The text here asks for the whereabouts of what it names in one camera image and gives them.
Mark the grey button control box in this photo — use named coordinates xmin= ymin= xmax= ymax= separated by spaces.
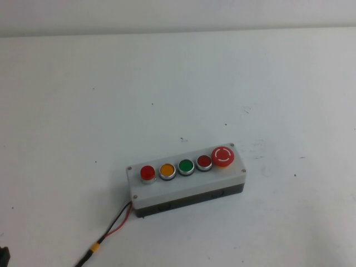
xmin=126 ymin=142 xmax=247 ymax=219

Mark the red power wire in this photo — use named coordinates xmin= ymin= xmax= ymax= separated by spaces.
xmin=102 ymin=206 xmax=135 ymax=238

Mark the yellow push button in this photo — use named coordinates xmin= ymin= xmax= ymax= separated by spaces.
xmin=159 ymin=163 xmax=177 ymax=181

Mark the red indicator lamp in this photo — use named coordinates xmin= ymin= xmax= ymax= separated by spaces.
xmin=140 ymin=165 xmax=157 ymax=185

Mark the black power wire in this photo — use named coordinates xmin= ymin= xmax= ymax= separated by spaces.
xmin=73 ymin=201 xmax=132 ymax=267

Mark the green push button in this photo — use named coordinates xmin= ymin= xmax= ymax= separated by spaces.
xmin=177 ymin=158 xmax=195 ymax=176

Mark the red emergency stop mushroom button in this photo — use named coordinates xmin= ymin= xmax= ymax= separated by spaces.
xmin=211 ymin=146 xmax=235 ymax=169

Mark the dark red push button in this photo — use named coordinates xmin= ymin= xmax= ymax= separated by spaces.
xmin=195 ymin=154 xmax=214 ymax=172

